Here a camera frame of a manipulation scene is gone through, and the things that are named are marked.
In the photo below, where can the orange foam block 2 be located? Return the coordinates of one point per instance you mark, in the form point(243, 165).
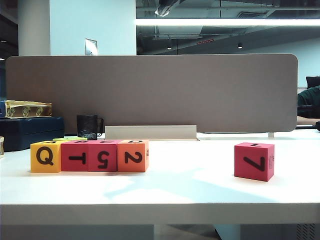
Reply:
point(132, 157)

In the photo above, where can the pink foam block 4 5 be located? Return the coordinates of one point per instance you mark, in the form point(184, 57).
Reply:
point(102, 158)

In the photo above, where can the pink foam block T 4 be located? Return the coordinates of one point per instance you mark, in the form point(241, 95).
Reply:
point(75, 157)

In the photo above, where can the yellow foam block Q T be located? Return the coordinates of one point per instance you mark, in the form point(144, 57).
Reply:
point(45, 157)

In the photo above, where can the grey desk partition panel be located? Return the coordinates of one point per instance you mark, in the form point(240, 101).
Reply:
point(162, 92)

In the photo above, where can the black mug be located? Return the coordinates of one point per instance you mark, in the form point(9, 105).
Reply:
point(86, 126)

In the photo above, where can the red ceiling sign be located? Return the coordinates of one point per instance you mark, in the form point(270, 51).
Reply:
point(205, 41)

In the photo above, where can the green foam block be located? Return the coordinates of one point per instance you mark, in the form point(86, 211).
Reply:
point(70, 138)

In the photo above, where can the paper sign on pillar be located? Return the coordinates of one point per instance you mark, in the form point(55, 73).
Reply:
point(90, 47)

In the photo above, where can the pink foam block 7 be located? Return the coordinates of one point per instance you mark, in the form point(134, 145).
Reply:
point(252, 162)

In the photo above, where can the ceiling spotlight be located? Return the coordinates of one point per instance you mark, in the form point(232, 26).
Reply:
point(240, 46)

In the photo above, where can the white partition foot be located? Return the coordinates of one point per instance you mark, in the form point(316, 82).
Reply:
point(271, 135)

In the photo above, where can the dark blue case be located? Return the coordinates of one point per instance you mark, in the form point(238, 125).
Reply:
point(30, 132)

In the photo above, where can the white table leg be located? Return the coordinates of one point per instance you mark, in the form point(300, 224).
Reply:
point(227, 232)

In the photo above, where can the gold ornate box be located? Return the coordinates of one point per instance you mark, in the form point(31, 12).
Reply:
point(27, 110)

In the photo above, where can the person in dark green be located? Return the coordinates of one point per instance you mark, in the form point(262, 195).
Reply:
point(308, 101)

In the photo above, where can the black round object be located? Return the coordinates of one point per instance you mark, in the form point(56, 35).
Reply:
point(318, 126)

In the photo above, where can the black chair headrest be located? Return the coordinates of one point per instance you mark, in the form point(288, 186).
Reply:
point(313, 81)

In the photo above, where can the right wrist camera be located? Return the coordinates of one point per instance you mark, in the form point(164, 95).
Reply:
point(166, 7)

